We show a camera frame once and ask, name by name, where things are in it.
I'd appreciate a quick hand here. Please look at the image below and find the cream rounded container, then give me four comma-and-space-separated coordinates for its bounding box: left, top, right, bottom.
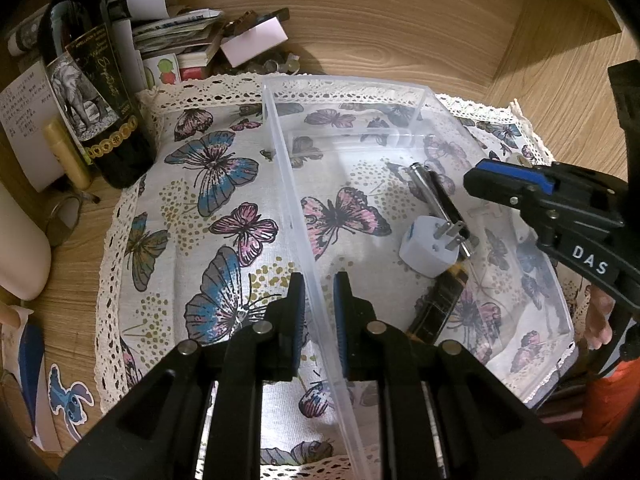
0, 180, 52, 301

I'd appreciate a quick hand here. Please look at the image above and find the white plug adapter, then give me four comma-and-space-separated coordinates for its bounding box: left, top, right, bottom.
398, 215, 468, 277

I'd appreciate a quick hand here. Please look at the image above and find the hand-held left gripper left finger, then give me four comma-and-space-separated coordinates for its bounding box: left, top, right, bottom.
57, 272, 307, 480

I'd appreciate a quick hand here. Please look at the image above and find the dark wine bottle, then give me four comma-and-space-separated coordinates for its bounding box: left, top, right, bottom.
37, 0, 158, 190

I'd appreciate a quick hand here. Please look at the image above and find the beige lip balm tube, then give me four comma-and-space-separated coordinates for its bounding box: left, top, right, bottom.
42, 119, 93, 187

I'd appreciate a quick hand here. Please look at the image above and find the white handwritten paper note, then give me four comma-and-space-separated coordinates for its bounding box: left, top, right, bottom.
0, 62, 66, 193

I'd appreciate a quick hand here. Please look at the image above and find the stack of books and papers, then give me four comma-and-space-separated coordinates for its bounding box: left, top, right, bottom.
132, 7, 226, 83

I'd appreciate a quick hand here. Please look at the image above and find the person's right hand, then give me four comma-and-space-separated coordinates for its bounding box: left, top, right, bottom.
585, 286, 619, 352

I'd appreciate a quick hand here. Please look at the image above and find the blue cartoon sticker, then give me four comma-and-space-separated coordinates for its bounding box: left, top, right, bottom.
47, 364, 95, 442

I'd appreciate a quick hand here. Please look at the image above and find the clear plastic storage box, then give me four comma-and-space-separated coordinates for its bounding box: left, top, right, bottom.
261, 75, 576, 480

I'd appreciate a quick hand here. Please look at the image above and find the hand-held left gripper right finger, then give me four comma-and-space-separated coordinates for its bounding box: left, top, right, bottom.
332, 271, 586, 480

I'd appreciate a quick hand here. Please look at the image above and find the black gold cosmetic tube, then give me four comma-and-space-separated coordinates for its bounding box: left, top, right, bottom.
405, 265, 471, 343

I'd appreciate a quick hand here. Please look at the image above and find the small cardboard box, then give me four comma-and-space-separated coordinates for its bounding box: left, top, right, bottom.
220, 16, 290, 67

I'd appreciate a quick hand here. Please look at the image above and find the pile of coins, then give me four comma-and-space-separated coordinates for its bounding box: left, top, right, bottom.
220, 50, 301, 77

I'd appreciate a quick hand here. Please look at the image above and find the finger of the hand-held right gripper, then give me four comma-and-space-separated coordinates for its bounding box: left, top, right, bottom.
462, 159, 626, 247
607, 60, 640, 181

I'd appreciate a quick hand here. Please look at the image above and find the butterfly print lace cloth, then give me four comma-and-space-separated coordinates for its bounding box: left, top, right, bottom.
95, 72, 591, 480

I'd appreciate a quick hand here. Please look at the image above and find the round metal rimmed lens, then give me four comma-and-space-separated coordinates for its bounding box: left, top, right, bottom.
45, 192, 101, 248

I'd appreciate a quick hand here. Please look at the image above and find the blue white booklet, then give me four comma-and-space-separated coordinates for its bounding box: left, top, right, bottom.
0, 305, 56, 453

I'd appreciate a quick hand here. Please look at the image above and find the fruit print small box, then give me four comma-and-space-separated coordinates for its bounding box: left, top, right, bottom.
142, 52, 181, 88

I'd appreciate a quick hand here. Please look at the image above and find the person's orange clothing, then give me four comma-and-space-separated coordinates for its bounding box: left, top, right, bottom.
557, 360, 640, 461

